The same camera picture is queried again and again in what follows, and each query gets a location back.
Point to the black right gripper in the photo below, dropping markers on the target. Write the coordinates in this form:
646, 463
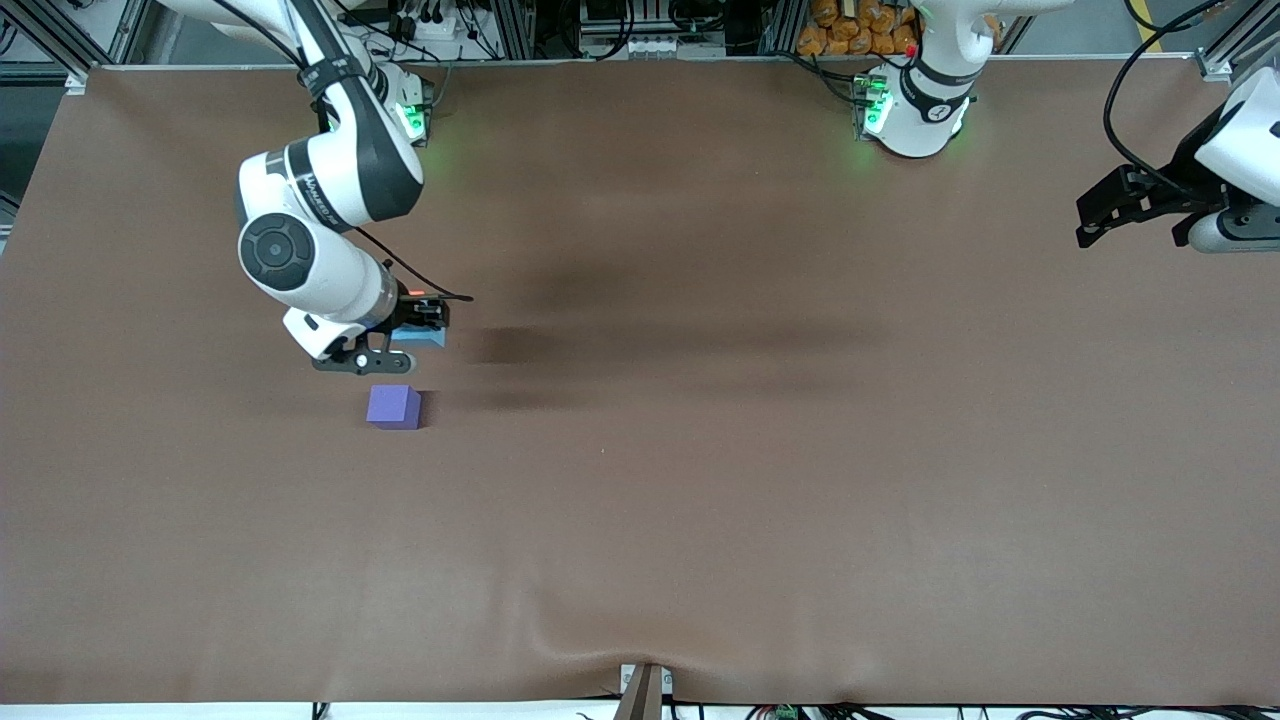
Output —
408, 310

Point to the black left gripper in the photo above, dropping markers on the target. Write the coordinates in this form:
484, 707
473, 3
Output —
1187, 170

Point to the blue foam block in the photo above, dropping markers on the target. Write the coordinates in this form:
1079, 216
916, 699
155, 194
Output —
425, 338

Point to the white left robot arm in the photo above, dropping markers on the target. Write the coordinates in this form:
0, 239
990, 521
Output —
920, 120

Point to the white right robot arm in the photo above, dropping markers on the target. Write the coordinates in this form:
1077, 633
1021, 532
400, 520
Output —
300, 270

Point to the purple foam block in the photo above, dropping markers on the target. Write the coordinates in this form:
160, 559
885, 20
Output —
392, 407

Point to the white terminal block row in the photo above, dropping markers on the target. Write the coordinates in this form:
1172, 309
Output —
650, 46

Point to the white power strip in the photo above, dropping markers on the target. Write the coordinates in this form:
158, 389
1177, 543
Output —
425, 28

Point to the bag of orange items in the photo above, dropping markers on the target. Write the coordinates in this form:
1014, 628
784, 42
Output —
850, 28

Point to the brown table mat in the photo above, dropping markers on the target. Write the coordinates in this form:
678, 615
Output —
800, 500

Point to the green plug connector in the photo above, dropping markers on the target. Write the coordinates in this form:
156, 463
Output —
785, 713

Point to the aluminium corner bracket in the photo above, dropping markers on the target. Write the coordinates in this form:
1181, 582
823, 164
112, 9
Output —
1215, 65
76, 82

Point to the aluminium frame post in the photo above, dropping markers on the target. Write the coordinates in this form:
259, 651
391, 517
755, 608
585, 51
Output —
517, 30

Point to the brown camera mount post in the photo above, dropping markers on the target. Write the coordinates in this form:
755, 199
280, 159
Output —
641, 695

